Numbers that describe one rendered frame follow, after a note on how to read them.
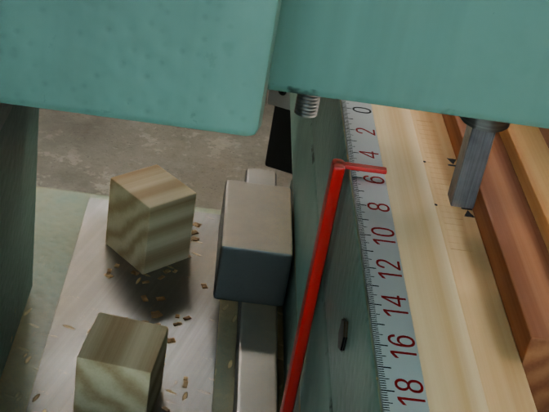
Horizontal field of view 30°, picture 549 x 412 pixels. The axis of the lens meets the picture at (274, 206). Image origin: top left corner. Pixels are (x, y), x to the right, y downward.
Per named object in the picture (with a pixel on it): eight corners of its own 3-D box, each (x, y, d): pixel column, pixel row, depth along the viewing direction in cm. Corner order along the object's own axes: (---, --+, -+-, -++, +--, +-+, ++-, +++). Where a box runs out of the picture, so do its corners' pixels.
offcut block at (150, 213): (142, 275, 58) (149, 208, 56) (104, 243, 60) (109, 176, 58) (189, 258, 60) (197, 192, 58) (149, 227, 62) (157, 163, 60)
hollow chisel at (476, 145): (473, 209, 39) (508, 91, 37) (450, 206, 39) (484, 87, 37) (469, 197, 40) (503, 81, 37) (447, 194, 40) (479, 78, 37)
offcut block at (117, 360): (93, 371, 50) (98, 311, 48) (162, 386, 50) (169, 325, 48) (71, 419, 47) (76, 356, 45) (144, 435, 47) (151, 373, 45)
